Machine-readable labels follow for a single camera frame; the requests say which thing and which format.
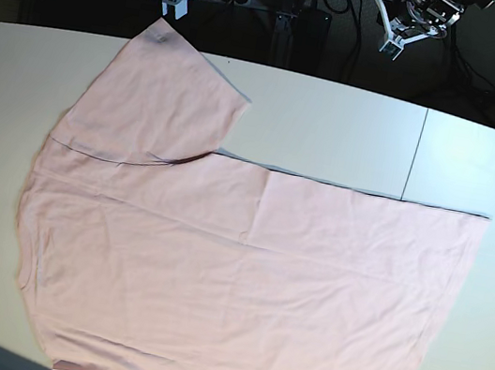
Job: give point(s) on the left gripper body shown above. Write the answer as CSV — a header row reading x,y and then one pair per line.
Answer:
x,y
412,22

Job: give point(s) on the pink T-shirt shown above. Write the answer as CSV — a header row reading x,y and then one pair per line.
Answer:
x,y
143,248

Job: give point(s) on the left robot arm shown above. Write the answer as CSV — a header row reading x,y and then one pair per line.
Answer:
x,y
455,7

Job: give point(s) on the black power adapter box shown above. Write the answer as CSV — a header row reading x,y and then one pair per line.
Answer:
x,y
313,24

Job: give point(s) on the metal table leg column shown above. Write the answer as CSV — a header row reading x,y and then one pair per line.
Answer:
x,y
281,41

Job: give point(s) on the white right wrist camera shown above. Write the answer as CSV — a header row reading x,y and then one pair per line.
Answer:
x,y
179,8

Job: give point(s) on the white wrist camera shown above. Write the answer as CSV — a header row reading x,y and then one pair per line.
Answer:
x,y
391,48
179,8

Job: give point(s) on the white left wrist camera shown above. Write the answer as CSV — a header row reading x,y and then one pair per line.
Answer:
x,y
391,48

